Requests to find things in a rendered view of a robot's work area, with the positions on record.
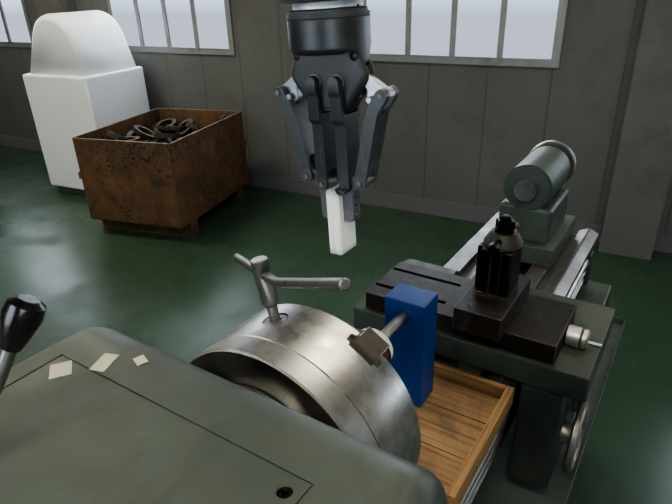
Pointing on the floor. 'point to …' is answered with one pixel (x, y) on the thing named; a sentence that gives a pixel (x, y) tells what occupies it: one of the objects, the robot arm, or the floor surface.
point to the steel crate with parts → (163, 168)
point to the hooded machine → (79, 86)
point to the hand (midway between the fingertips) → (341, 218)
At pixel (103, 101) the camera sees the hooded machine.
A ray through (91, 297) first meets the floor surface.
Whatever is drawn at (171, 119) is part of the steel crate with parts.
